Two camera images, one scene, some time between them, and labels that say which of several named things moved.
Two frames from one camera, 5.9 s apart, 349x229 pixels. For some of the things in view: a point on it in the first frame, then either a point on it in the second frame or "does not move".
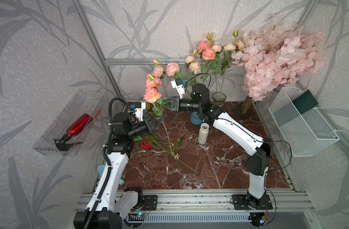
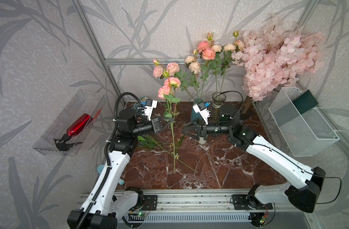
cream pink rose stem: (217, 48) does not move
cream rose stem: (239, 46) does not move
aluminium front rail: (287, 200) does not move
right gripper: (175, 104) -> (201, 130)
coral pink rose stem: (152, 94) -> (167, 90)
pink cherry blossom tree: (274, 53) does not move
